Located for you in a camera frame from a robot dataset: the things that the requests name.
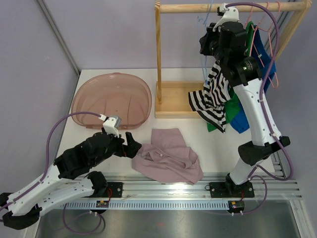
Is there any pink tank top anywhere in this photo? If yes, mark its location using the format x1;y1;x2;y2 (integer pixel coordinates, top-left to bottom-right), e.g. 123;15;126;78
131;128;204;184

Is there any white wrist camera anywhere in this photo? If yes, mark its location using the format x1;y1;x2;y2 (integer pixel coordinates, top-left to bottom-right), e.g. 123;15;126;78
213;3;240;31
99;114;121;137

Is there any green tank top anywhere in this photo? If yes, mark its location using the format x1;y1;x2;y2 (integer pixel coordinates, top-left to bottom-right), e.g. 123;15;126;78
207;21;255;132

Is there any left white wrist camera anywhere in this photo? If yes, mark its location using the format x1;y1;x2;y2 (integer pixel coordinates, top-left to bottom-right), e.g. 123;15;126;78
99;114;121;137

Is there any pink hanger under striped top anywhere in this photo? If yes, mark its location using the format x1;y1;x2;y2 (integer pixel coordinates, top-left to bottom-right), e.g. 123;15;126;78
245;6;254;26

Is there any left corner aluminium post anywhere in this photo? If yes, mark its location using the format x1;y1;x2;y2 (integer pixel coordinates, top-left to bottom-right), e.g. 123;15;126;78
35;0;81;77

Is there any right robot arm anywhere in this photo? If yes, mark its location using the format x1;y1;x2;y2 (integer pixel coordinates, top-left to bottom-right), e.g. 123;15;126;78
199;21;290;198

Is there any pink hanger under blue top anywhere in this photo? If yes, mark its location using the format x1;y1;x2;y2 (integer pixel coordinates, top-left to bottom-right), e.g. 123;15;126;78
255;1;282;89

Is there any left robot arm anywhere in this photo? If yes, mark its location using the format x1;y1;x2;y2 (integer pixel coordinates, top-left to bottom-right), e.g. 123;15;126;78
0;132;142;230

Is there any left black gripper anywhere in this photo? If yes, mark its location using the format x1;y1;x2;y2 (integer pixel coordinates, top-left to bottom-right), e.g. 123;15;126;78
91;127;142;167

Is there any blue tank top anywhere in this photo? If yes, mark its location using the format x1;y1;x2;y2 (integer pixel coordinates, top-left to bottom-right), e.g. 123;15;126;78
229;26;277;134

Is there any white slotted cable duct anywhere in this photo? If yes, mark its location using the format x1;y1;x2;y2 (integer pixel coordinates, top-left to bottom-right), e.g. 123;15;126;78
59;200;229;210

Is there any black white striped tank top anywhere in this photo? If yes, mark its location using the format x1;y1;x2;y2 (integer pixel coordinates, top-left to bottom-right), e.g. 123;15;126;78
188;62;231;133

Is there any light blue wire hanger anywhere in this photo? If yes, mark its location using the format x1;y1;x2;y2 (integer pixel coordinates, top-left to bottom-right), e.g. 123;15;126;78
197;0;213;82

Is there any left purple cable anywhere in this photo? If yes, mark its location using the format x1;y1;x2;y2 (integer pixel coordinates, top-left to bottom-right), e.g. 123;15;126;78
0;111;106;234

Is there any pink plastic basin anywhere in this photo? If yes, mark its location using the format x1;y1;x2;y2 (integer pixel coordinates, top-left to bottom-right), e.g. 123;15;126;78
71;72;152;129

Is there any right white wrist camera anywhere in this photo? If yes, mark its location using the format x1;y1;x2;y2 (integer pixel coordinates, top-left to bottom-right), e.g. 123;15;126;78
213;3;240;31

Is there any aluminium rail frame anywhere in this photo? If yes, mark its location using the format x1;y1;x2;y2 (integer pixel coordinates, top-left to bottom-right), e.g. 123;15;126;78
104;173;302;200

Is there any wooden clothes rack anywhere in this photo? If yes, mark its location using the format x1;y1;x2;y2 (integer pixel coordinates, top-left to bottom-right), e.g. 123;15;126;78
155;0;313;119

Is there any pink hanger under green top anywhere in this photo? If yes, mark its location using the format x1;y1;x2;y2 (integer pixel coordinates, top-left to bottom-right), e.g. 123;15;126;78
249;12;268;56

